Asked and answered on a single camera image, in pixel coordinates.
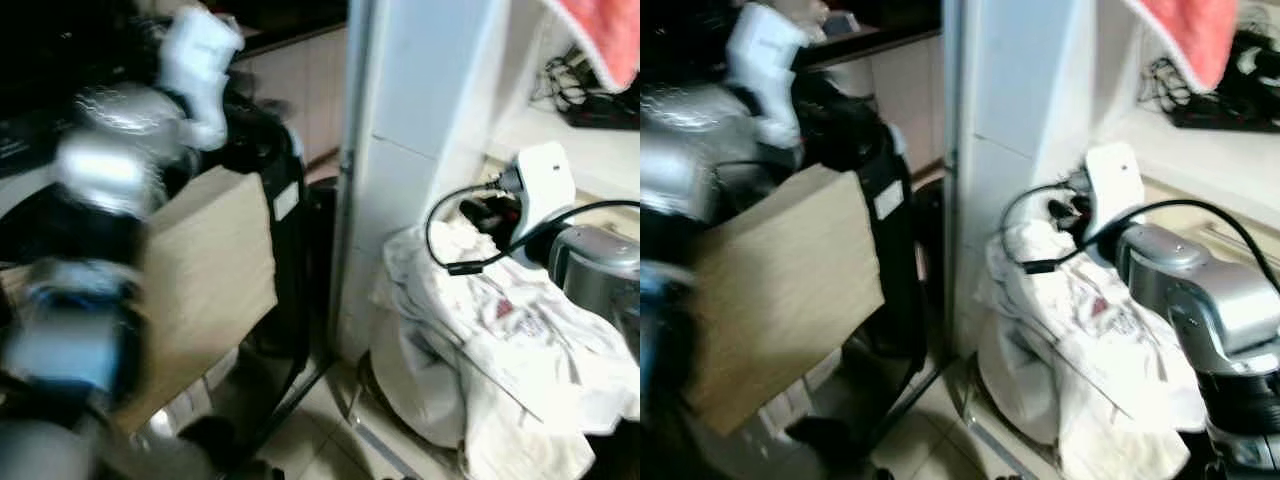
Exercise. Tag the white printed garment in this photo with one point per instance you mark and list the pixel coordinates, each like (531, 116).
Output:
(1090, 340)
(500, 330)

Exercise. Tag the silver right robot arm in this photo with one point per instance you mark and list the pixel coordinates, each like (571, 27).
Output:
(600, 265)
(1200, 300)

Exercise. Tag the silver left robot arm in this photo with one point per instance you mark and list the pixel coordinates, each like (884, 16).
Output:
(110, 175)
(690, 160)

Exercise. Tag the beige cabinet with dark top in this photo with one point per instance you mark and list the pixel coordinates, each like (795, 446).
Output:
(905, 85)
(300, 95)

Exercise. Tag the brown cardboard sheet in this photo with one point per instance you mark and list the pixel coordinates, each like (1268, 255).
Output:
(790, 290)
(210, 280)

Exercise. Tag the pink towel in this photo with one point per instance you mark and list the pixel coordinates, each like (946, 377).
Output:
(610, 35)
(1195, 35)

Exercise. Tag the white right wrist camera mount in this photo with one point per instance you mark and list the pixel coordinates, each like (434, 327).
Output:
(1115, 190)
(545, 190)

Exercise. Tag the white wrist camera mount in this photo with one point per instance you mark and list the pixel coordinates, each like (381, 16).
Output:
(545, 190)
(765, 60)
(1115, 190)
(200, 60)

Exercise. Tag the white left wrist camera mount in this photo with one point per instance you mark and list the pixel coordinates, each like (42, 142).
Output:
(765, 60)
(200, 60)

